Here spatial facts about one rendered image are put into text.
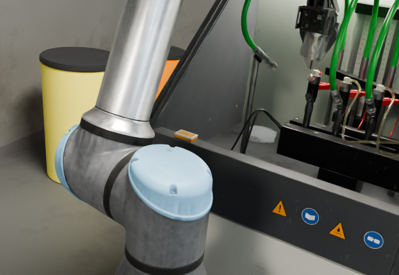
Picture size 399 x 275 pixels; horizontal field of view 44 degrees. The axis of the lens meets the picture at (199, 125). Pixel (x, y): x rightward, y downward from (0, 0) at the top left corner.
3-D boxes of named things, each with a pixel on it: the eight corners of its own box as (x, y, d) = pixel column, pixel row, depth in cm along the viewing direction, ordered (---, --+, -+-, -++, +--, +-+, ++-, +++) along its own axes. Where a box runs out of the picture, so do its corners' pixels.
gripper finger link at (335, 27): (313, 49, 119) (319, 13, 116) (315, 49, 121) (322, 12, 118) (332, 53, 117) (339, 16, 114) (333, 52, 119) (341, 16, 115)
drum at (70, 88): (73, 150, 329) (75, 43, 303) (129, 169, 312) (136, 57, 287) (24, 174, 292) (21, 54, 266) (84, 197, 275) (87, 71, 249)
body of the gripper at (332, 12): (293, 31, 115) (302, -23, 110) (305, 27, 122) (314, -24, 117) (325, 37, 111) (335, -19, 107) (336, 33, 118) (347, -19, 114)
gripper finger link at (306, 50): (291, 69, 119) (298, 31, 116) (300, 65, 124) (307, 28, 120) (304, 72, 118) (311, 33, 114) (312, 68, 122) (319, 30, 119)
